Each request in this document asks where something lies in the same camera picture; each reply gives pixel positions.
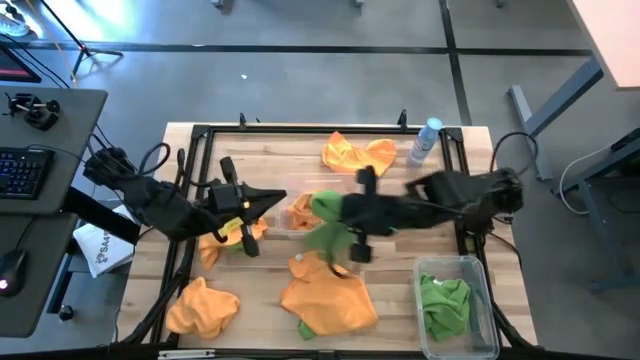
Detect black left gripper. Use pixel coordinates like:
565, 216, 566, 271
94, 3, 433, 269
207, 156, 289, 259

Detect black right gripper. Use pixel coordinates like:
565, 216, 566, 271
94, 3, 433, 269
342, 167, 399, 264

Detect light blue spray bottle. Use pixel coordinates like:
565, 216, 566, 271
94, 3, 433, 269
407, 116, 444, 168

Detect black diagonal support beam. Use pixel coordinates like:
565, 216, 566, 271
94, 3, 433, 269
62, 187, 142, 246

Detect white printed bag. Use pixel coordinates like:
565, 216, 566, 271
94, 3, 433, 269
72, 203, 144, 279

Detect dark grey desk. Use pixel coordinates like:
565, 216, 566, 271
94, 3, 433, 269
0, 85, 109, 339

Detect grey table leg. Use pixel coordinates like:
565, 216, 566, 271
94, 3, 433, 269
507, 56, 605, 182

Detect black tripod stand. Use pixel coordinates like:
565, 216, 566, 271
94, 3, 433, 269
38, 0, 124, 79

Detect black keyboard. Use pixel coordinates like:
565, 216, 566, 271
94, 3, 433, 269
0, 146, 55, 201

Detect black computer mouse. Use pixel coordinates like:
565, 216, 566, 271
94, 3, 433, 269
0, 248, 29, 299

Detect black monitor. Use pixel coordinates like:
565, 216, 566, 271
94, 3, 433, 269
0, 42, 42, 84

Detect pale table top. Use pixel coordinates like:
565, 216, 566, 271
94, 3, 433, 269
567, 0, 640, 92

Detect person's shoe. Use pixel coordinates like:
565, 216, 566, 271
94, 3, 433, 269
0, 10, 32, 39

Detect black aluminium table frame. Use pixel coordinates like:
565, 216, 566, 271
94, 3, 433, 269
117, 109, 539, 360

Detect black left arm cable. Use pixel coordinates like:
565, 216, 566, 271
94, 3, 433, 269
137, 141, 211, 189

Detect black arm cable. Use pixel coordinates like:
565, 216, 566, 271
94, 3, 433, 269
489, 130, 540, 174
137, 141, 211, 189

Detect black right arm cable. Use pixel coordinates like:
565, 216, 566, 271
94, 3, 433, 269
489, 130, 540, 174

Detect silver metal bracket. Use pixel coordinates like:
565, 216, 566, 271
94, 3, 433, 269
157, 349, 216, 360

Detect white cable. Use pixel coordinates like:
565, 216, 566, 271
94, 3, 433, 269
558, 143, 617, 216

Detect blue-grey desk frame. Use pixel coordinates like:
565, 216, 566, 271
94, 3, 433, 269
559, 127, 640, 296

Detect black clamp mount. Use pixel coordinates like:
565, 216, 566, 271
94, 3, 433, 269
3, 92, 62, 132

